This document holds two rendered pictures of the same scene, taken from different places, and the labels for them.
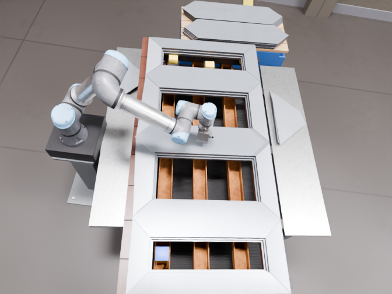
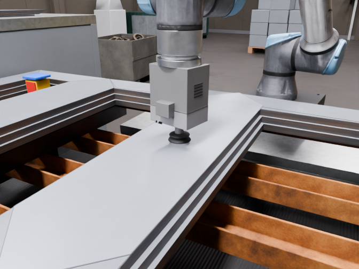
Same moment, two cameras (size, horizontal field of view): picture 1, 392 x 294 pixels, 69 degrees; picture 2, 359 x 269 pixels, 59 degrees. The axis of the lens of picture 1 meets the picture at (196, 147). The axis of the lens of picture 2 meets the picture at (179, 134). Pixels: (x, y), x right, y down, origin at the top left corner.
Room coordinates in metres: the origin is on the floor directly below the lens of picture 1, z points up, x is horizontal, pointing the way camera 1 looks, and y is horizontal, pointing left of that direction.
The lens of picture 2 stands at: (1.15, -0.44, 1.10)
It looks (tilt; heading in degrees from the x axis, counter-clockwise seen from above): 23 degrees down; 129
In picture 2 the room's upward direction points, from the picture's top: straight up
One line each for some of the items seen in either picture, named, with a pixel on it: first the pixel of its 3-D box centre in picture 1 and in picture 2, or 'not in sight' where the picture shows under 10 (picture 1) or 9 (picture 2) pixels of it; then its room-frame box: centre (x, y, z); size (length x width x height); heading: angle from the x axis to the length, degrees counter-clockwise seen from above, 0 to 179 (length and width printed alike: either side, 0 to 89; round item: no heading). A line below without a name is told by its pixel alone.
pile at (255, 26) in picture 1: (234, 24); not in sight; (1.86, -0.08, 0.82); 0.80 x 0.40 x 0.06; 102
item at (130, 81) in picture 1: (130, 77); not in sight; (1.25, 0.54, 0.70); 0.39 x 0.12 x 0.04; 12
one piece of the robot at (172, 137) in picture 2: not in sight; (179, 132); (0.81, -0.02, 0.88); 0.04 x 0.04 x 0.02
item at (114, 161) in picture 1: (121, 123); (307, 153); (0.90, 0.50, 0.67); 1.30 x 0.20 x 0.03; 12
